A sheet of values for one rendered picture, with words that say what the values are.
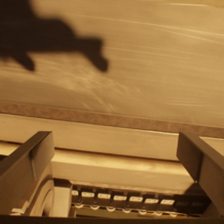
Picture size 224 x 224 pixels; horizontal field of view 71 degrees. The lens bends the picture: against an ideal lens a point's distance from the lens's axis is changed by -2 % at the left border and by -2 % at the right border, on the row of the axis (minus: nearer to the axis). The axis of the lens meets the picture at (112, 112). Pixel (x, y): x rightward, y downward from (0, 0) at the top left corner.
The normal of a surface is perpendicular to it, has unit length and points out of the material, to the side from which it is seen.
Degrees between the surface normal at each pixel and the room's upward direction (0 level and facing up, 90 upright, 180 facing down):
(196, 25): 0
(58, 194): 40
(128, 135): 0
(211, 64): 0
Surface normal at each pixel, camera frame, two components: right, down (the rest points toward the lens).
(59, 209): 0.03, -0.02
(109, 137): -0.06, 0.62
